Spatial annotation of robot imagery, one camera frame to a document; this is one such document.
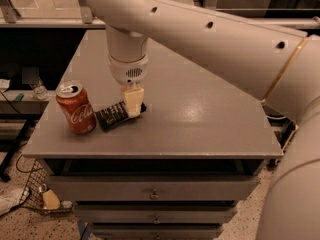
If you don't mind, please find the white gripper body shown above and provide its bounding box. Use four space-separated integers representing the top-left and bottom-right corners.
109 55 148 85

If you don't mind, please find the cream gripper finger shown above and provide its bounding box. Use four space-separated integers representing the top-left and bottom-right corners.
121 84 144 118

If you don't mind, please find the top grey drawer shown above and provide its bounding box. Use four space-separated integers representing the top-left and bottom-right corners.
47 175 259 201

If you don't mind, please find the wire basket on floor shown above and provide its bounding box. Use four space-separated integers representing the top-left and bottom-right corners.
22 161 73 215

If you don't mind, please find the metal railing frame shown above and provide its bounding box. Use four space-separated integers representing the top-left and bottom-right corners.
0 0 104 29

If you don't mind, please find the yellow bottle in basket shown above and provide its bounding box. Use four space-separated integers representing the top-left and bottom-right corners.
39 184 60 210

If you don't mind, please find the clear plastic bottle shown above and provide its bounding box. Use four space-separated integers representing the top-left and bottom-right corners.
30 79 49 100

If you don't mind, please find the grey drawer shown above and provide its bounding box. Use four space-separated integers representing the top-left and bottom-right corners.
47 175 259 201
91 224 223 240
74 202 237 224

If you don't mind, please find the bottom grey drawer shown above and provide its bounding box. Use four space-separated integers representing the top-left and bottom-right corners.
91 224 223 240

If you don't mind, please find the grey drawer cabinet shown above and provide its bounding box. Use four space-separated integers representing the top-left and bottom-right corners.
22 29 284 240

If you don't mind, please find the crumpled white paper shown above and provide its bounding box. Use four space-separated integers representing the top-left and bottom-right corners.
0 187 30 216

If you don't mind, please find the black cable on floor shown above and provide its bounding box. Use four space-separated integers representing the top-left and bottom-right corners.
15 154 44 175

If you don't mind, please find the yellow metal stand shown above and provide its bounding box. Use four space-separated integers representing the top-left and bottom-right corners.
275 122 299 153

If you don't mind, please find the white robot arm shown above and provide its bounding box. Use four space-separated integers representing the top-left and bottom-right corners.
86 0 320 240

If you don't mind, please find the black rxbar chocolate wrapper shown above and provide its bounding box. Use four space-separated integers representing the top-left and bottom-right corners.
95 100 148 132

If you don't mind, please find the middle grey drawer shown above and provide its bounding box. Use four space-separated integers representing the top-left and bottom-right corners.
74 202 237 224

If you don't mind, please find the red coca-cola can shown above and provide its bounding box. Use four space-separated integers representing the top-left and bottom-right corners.
56 81 96 135

